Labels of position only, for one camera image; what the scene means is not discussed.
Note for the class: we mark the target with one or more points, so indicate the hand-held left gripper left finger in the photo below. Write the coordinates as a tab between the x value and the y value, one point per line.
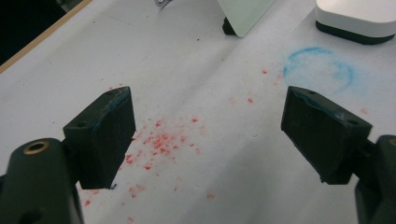
102	140

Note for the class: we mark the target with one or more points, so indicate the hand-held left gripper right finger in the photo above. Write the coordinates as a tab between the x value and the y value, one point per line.
323	137

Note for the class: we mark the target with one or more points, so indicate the white whiteboard eraser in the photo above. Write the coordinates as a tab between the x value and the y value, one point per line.
355	18

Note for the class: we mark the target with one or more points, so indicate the white table cover sheet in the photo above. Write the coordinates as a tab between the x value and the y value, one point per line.
199	93

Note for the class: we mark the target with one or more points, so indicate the white glass whiteboard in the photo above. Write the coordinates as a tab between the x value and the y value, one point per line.
246	15

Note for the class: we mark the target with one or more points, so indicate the small metal clip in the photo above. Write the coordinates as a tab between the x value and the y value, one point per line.
163	2

